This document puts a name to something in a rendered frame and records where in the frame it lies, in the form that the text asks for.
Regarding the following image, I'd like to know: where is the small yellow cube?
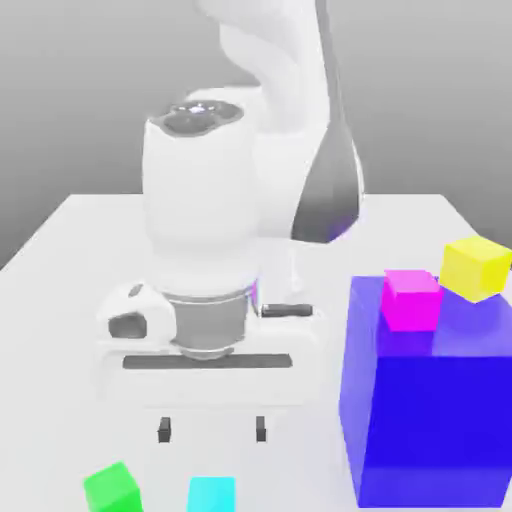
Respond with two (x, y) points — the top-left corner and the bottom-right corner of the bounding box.
(439, 235), (512, 304)

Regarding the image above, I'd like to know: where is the small magenta cube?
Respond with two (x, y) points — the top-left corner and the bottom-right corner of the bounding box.
(380, 268), (445, 334)

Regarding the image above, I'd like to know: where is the small green cube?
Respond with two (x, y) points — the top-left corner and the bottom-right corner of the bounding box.
(82, 461), (144, 512)

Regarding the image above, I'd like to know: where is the small cyan cube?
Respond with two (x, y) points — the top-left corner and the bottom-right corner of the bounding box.
(186, 475), (237, 512)

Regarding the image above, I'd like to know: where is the large blue box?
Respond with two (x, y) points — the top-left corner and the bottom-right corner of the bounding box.
(338, 274), (512, 510)

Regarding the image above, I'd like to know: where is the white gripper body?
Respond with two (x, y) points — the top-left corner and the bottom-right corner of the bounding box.
(93, 333), (322, 411)

